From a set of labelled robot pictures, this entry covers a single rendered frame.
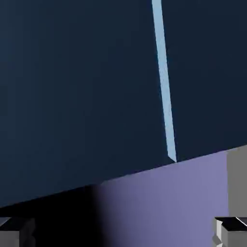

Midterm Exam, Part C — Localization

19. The dark blue drawer front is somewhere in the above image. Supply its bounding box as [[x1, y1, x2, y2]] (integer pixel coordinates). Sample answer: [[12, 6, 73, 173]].
[[160, 0, 247, 163], [0, 0, 171, 209]]

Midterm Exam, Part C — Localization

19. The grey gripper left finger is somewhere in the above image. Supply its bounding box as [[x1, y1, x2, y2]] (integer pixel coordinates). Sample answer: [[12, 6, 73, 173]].
[[0, 217, 37, 247]]

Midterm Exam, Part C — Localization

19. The dark blue cabinet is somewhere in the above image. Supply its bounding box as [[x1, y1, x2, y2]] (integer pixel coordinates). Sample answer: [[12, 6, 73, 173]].
[[0, 0, 247, 209]]

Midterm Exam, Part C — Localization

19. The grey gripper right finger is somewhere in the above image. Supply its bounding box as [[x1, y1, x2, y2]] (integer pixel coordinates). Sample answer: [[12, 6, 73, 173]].
[[212, 216, 247, 247]]

